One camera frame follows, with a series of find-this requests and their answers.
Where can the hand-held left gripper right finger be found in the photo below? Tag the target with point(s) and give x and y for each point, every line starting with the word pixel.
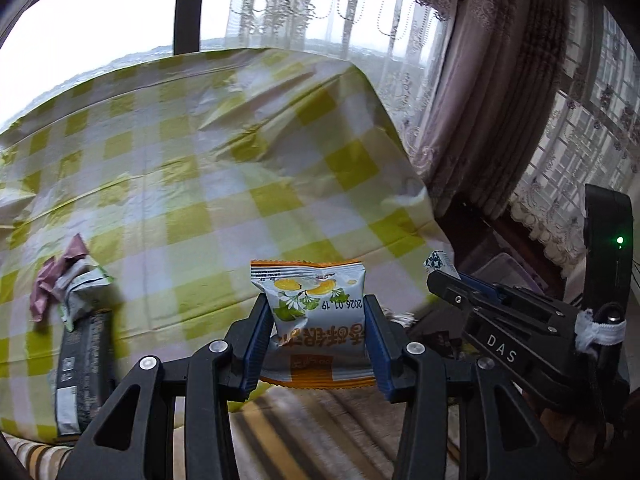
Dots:
pixel 377 350

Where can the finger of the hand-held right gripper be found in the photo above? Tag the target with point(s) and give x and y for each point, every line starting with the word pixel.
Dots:
pixel 505 292
pixel 480 305

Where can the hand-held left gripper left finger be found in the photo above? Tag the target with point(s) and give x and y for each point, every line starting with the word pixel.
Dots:
pixel 250 350

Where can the small white patterned candy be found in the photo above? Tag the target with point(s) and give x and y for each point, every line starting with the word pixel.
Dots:
pixel 437 262

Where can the orange white fruit snack packet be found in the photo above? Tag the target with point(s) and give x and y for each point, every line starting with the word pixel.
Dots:
pixel 310 305

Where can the clear plastic storage box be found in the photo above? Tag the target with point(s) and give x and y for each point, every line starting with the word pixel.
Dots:
pixel 510 270

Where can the white cloth strip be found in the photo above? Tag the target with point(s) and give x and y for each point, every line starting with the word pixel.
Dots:
pixel 600 332

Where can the white lace curtain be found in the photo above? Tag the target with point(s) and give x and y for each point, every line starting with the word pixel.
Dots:
pixel 325 10
pixel 590 160

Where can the black snack packet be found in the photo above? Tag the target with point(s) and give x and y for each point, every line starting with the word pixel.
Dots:
pixel 82 370

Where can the white green snack packet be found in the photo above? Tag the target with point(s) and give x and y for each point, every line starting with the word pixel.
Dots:
pixel 82 290

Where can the yellow checked plastic tablecloth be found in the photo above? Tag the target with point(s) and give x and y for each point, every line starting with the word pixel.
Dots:
pixel 200 160

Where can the pink curtain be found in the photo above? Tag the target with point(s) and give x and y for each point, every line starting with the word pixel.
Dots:
pixel 495 85

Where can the pink snack packet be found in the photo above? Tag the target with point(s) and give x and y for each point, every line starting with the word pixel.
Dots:
pixel 52 275

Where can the dark window post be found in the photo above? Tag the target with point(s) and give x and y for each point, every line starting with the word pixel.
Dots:
pixel 189 5

